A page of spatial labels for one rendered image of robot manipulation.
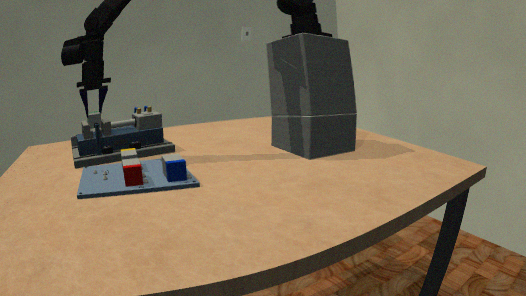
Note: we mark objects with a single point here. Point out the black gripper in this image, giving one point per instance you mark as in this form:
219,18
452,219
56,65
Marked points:
93,80

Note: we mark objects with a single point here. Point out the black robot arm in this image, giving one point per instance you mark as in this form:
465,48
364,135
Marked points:
102,18

